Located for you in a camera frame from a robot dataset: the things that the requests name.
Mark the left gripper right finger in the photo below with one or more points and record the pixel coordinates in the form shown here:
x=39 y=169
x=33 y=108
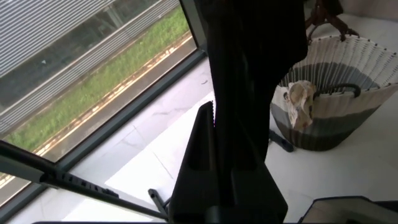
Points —
x=258 y=189

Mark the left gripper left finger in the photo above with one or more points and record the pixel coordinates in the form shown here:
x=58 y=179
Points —
x=196 y=186

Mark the cream printed garment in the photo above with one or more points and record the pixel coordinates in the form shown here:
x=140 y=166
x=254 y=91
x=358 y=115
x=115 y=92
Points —
x=300 y=102

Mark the black garment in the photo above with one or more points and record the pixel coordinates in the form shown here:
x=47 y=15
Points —
x=248 y=62

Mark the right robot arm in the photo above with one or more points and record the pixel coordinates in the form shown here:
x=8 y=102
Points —
x=348 y=211

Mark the black clothes rack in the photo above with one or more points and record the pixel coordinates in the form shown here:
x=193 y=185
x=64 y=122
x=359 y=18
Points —
x=87 y=186

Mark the white laundry basket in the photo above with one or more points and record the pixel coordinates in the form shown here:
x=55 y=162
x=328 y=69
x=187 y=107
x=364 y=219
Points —
x=342 y=62

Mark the window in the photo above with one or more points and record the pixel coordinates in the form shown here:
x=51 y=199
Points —
x=130 y=114

